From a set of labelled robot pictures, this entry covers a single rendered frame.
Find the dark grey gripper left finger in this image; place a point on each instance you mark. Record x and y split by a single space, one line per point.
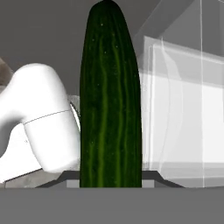
70 176

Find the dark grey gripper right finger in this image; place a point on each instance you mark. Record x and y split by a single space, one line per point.
150 176

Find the dark green cucumber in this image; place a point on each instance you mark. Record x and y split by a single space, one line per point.
110 105

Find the translucent white fridge drawer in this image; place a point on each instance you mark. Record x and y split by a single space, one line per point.
180 116

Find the white rounded object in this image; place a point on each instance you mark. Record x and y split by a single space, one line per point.
38 116

